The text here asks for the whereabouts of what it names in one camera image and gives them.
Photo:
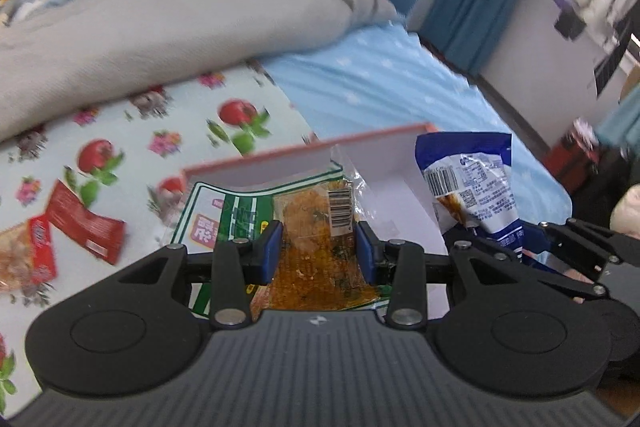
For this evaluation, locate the grey duvet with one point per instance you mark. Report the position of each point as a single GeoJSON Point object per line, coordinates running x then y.
{"type": "Point", "coordinates": [175, 22]}

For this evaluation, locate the fruit-printed tablecloth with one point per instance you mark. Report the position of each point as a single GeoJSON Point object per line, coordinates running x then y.
{"type": "Point", "coordinates": [150, 117]}

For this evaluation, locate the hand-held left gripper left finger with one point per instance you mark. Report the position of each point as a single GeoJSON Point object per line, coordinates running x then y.
{"type": "Point", "coordinates": [272, 252]}

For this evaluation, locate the red suitcase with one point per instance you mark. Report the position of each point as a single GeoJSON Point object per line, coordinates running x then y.
{"type": "Point", "coordinates": [572, 157]}

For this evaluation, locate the green-label clear snack packet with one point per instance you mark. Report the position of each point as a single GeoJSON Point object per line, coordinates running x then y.
{"type": "Point", "coordinates": [310, 217]}

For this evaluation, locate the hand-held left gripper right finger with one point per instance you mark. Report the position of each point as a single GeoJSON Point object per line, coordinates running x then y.
{"type": "Point", "coordinates": [364, 252]}

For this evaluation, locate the blue snack packet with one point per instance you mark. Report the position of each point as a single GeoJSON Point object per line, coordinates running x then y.
{"type": "Point", "coordinates": [465, 177]}

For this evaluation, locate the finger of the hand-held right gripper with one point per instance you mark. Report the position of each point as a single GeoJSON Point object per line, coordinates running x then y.
{"type": "Point", "coordinates": [600, 242]}
{"type": "Point", "coordinates": [542, 257]}

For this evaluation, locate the red foil snack packet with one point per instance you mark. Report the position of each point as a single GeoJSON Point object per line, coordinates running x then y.
{"type": "Point", "coordinates": [82, 222]}

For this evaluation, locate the orange cardboard box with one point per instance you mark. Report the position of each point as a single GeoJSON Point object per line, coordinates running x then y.
{"type": "Point", "coordinates": [385, 167]}

